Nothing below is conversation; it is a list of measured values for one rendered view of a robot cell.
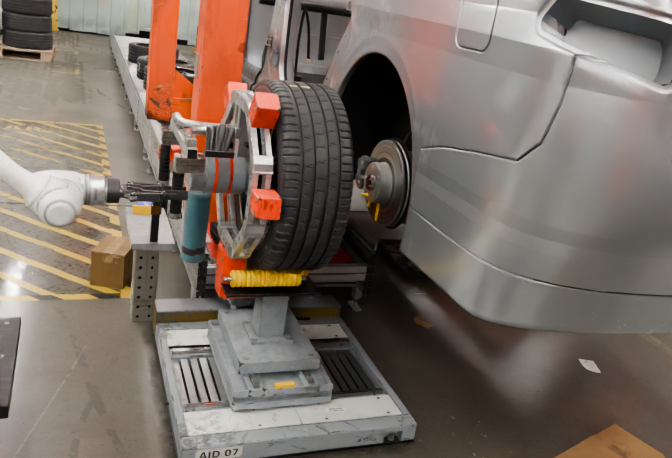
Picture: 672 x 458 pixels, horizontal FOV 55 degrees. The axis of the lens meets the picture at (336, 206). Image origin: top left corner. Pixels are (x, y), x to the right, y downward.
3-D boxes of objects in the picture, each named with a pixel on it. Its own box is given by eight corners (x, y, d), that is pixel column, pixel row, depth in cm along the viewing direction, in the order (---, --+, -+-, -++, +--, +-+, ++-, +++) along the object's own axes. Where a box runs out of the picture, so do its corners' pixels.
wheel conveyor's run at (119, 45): (227, 142, 631) (232, 102, 619) (135, 136, 599) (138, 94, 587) (157, 53, 1230) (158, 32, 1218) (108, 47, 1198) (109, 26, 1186)
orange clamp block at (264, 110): (274, 129, 203) (281, 110, 196) (249, 128, 200) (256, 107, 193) (271, 113, 207) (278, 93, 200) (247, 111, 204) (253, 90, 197)
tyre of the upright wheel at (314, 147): (372, 204, 191) (332, 45, 225) (296, 202, 183) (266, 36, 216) (306, 300, 243) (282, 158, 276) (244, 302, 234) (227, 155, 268)
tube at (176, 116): (236, 136, 219) (239, 105, 216) (178, 132, 212) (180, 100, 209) (226, 124, 235) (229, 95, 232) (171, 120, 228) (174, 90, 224)
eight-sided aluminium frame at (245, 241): (259, 280, 209) (281, 113, 192) (239, 280, 206) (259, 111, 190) (226, 220, 256) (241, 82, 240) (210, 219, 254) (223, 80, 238)
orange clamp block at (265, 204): (272, 210, 202) (280, 220, 194) (247, 209, 199) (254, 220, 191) (275, 189, 200) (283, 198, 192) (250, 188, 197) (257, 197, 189)
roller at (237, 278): (307, 288, 230) (309, 273, 229) (224, 290, 219) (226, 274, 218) (302, 281, 235) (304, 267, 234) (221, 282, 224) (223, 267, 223)
